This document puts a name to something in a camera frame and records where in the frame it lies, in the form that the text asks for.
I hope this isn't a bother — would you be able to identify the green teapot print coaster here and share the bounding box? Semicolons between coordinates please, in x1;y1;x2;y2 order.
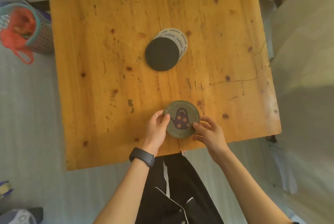
162;100;201;139

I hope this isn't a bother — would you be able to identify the black white-piped clothing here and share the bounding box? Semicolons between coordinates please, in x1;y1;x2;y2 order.
135;153;225;224

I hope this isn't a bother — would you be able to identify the black smartwatch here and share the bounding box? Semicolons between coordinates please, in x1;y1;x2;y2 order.
129;147;155;168

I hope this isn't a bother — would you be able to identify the person's right forearm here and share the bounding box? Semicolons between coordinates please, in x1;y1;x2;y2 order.
209;148;293;224

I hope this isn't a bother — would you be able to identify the person's left hand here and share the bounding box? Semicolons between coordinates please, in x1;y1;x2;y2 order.
142;111;171;155

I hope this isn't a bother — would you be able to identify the white round lettered coaster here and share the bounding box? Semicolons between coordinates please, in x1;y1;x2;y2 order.
153;32;186;63
158;27;188;58

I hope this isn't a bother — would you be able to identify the black round coaster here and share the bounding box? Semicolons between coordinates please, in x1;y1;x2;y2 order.
145;37;180;71

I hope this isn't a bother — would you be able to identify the person's right hand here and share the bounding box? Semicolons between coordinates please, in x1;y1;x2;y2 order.
193;116;230;158

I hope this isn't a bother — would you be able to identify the person's left forearm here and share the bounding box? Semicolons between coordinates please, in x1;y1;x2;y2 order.
93;157;150;224

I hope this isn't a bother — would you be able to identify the grey shoe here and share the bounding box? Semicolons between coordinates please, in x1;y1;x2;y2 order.
0;207;44;224

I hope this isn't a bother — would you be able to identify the clear plastic bag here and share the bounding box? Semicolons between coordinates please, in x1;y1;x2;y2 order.
268;143;298;196

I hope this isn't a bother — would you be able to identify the blue and yellow object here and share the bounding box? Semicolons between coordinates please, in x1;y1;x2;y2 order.
0;181;13;200

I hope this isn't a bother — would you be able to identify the teal mesh waste basket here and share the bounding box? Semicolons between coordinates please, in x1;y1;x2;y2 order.
0;2;55;56

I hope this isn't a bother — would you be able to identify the red plastic bag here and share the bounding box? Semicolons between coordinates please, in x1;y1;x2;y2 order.
0;7;37;65

